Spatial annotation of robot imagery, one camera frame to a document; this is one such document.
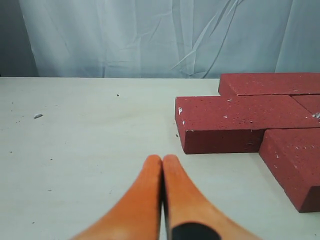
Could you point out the blue-grey backdrop cloth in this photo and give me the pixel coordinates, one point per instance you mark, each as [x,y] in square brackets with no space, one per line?
[157,38]

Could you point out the red brick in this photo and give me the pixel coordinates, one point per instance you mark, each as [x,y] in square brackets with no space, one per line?
[219,124]
[282,83]
[310,103]
[293,158]

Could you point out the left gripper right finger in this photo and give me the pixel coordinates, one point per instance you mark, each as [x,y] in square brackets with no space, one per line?
[189,215]

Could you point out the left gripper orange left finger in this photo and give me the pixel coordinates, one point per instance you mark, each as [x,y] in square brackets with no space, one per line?
[137,215]

